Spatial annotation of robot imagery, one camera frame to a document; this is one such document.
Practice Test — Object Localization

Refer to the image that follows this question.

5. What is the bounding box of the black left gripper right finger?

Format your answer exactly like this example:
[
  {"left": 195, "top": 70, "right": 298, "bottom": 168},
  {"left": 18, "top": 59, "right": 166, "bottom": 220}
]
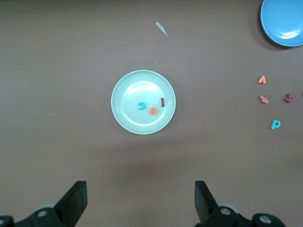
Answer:
[{"left": 193, "top": 181, "right": 285, "bottom": 227}]

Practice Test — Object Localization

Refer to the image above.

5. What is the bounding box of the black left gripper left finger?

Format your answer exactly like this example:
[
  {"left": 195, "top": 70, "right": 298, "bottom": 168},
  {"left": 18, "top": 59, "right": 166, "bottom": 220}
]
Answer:
[{"left": 15, "top": 181, "right": 88, "bottom": 227}]

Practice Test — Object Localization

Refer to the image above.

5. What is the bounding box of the small white paper scrap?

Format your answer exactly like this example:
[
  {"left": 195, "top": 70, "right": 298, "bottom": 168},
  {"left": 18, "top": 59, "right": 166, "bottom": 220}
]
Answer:
[{"left": 155, "top": 21, "right": 169, "bottom": 37}]

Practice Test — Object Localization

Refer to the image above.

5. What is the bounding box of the blue plate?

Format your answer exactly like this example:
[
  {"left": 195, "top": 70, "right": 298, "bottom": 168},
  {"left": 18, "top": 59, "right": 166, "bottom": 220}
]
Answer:
[{"left": 260, "top": 0, "right": 303, "bottom": 47}]

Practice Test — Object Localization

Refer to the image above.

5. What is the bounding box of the light green plate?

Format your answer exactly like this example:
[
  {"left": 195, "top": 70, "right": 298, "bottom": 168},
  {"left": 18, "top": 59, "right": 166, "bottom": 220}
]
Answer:
[{"left": 111, "top": 70, "right": 177, "bottom": 135}]

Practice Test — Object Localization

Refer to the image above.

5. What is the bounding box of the brown table cover sheet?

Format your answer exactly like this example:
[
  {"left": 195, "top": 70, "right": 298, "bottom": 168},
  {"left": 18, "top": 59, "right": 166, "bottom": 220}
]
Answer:
[{"left": 0, "top": 0, "right": 303, "bottom": 227}]

